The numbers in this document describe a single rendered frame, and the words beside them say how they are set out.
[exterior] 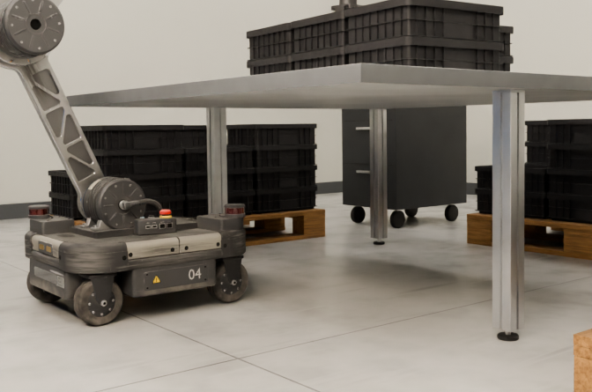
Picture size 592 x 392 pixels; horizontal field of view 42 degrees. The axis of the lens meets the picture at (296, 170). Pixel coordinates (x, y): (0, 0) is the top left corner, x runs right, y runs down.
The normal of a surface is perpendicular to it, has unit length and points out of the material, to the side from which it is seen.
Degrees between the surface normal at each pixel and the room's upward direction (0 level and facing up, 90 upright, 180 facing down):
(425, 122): 90
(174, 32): 90
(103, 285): 90
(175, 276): 90
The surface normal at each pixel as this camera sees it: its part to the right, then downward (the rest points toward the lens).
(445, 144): 0.62, 0.04
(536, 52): -0.79, 0.04
